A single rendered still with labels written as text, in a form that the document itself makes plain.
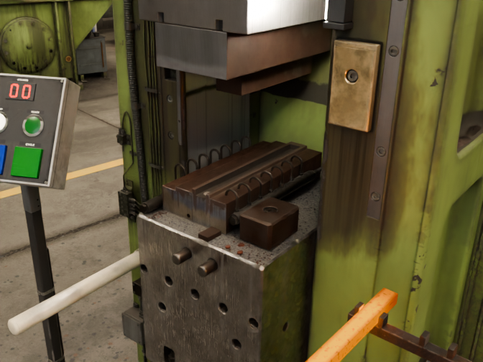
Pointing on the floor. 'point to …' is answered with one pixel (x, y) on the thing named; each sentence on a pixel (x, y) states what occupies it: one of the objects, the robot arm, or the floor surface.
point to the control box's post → (41, 265)
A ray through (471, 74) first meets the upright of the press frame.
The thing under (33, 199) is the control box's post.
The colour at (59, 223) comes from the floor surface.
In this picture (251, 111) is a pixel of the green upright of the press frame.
